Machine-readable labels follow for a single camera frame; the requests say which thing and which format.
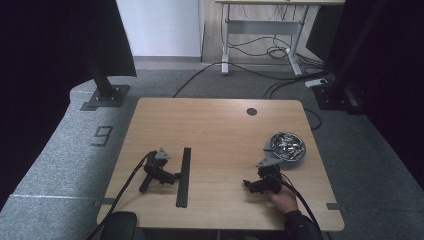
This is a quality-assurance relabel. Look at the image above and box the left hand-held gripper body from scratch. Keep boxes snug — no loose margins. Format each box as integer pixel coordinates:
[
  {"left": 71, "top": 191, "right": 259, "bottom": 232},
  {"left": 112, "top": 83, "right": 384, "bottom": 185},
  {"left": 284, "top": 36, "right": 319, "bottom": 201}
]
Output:
[{"left": 138, "top": 147, "right": 172, "bottom": 194}]

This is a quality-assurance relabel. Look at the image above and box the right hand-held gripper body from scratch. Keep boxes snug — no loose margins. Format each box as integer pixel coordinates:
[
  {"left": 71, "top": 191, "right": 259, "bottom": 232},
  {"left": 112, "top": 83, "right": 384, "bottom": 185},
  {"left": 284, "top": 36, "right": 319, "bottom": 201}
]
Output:
[{"left": 255, "top": 156, "right": 284, "bottom": 195}]

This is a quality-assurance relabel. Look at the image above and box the black bar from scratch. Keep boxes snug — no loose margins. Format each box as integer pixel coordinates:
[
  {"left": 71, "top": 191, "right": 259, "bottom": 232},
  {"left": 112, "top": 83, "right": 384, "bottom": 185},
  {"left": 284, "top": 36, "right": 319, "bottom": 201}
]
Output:
[{"left": 175, "top": 146, "right": 193, "bottom": 209}]

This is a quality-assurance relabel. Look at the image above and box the steel bowl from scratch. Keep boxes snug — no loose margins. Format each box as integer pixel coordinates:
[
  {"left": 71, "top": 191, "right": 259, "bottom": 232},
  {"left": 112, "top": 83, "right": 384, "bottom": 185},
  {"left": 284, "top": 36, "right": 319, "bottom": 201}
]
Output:
[{"left": 263, "top": 131, "right": 307, "bottom": 170}]

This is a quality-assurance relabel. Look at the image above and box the person's right hand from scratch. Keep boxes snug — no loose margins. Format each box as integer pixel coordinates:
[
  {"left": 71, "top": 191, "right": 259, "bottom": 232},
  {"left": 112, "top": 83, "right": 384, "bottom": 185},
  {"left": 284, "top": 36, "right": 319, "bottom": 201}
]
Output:
[{"left": 267, "top": 184, "right": 300, "bottom": 215}]

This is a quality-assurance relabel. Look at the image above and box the grey tape strip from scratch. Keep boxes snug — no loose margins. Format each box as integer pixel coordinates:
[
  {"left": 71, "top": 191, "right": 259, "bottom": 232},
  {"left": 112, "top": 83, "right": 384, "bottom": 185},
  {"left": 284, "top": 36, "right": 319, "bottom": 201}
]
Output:
[
  {"left": 92, "top": 197, "right": 116, "bottom": 208},
  {"left": 326, "top": 202, "right": 348, "bottom": 213}
]

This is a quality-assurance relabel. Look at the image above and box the black chair armrest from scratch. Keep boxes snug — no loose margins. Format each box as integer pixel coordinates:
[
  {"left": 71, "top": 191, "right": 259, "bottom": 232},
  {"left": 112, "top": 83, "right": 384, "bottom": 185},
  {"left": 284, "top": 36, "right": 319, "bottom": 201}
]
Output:
[{"left": 99, "top": 211, "right": 139, "bottom": 240}]

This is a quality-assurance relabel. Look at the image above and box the black metal stand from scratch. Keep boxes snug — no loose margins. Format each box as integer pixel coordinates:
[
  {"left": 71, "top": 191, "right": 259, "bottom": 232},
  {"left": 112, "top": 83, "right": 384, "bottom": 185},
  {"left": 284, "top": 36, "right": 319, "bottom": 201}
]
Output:
[
  {"left": 312, "top": 0, "right": 389, "bottom": 116},
  {"left": 79, "top": 49, "right": 131, "bottom": 112}
]

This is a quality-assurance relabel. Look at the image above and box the white power strip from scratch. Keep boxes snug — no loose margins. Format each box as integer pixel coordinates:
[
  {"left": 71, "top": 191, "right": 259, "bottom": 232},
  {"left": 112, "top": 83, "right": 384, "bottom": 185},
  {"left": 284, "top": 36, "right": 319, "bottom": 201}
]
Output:
[{"left": 304, "top": 77, "right": 329, "bottom": 89}]

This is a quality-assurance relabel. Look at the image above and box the white desk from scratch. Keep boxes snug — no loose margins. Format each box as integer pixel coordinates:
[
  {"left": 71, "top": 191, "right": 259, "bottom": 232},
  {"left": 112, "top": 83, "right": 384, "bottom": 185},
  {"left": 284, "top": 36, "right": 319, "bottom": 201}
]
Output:
[{"left": 214, "top": 0, "right": 346, "bottom": 77}]

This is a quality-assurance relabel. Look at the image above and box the black curtain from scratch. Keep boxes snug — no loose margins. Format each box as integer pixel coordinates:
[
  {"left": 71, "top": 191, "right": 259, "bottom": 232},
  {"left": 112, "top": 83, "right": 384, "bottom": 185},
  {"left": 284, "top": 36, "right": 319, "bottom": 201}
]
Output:
[
  {"left": 305, "top": 0, "right": 424, "bottom": 188},
  {"left": 0, "top": 0, "right": 137, "bottom": 202}
]

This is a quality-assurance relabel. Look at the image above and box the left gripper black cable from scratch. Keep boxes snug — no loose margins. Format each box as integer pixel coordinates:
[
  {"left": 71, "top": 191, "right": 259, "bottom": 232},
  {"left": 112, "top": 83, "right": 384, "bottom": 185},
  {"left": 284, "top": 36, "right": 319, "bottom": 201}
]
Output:
[{"left": 86, "top": 150, "right": 158, "bottom": 240}]

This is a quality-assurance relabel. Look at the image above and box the black floor cable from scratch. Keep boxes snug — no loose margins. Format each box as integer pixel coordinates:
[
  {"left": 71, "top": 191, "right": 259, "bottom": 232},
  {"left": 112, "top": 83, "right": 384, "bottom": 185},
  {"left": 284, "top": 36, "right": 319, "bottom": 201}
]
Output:
[
  {"left": 261, "top": 69, "right": 334, "bottom": 100},
  {"left": 303, "top": 107, "right": 323, "bottom": 131},
  {"left": 172, "top": 61, "right": 332, "bottom": 99}
]

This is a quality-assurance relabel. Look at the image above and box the tangle of black cables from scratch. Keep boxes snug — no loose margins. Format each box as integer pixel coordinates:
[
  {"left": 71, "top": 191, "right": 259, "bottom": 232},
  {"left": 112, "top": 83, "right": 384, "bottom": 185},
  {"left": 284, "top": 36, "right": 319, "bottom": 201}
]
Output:
[{"left": 219, "top": 4, "right": 330, "bottom": 73}]

